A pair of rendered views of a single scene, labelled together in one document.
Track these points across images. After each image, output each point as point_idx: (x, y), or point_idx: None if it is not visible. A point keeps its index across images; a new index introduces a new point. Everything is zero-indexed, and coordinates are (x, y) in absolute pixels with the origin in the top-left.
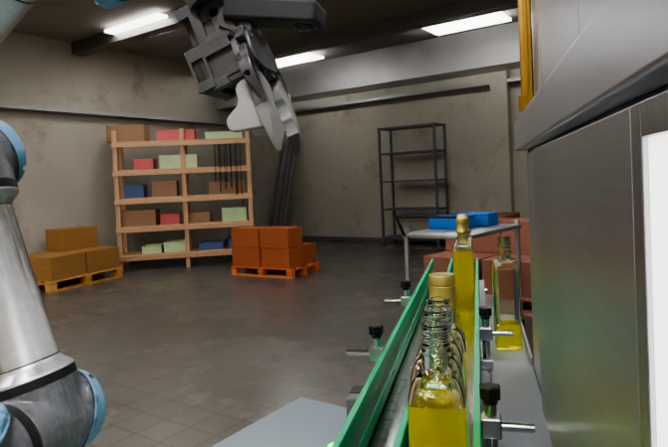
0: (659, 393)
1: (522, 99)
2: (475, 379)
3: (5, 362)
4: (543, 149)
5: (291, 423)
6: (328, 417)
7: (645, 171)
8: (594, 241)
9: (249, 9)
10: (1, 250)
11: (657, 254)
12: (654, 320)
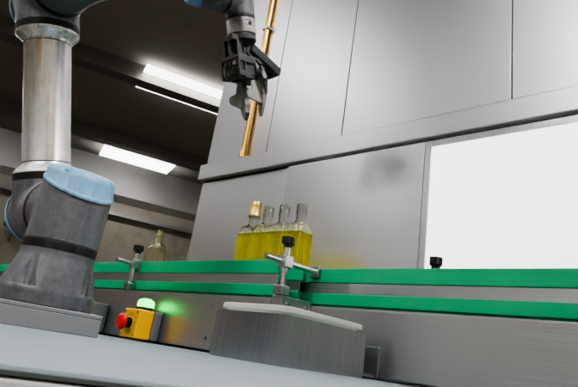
0: (431, 189)
1: (243, 151)
2: None
3: (59, 153)
4: (316, 162)
5: None
6: None
7: (431, 152)
8: (391, 174)
9: (261, 55)
10: (70, 80)
11: (433, 165)
12: (430, 177)
